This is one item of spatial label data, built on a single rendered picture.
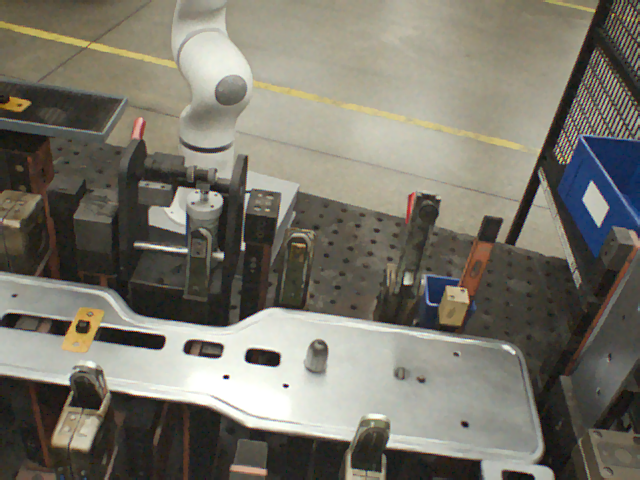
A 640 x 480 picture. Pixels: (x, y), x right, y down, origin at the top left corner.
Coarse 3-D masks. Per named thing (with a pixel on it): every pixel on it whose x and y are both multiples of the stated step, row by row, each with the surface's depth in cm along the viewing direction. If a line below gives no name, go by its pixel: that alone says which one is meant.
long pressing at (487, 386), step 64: (0, 320) 97; (64, 320) 98; (128, 320) 100; (256, 320) 103; (320, 320) 105; (64, 384) 90; (128, 384) 91; (192, 384) 92; (256, 384) 94; (320, 384) 95; (384, 384) 97; (448, 384) 98; (512, 384) 100; (384, 448) 89; (448, 448) 90; (512, 448) 91
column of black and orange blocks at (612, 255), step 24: (624, 240) 98; (600, 264) 103; (624, 264) 100; (600, 288) 104; (576, 312) 110; (600, 312) 106; (576, 336) 110; (552, 360) 116; (576, 360) 114; (552, 384) 118
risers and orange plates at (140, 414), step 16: (144, 400) 104; (128, 416) 102; (144, 416) 102; (160, 416) 107; (176, 416) 118; (128, 432) 101; (144, 432) 101; (160, 432) 104; (256, 432) 107; (128, 448) 104; (144, 448) 103; (160, 448) 106; (128, 464) 106; (144, 464) 106; (160, 464) 109
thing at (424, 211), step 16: (416, 192) 98; (432, 192) 98; (416, 208) 98; (432, 208) 95; (416, 224) 100; (432, 224) 99; (416, 240) 102; (400, 256) 104; (416, 256) 103; (400, 272) 103; (416, 272) 104; (416, 288) 105
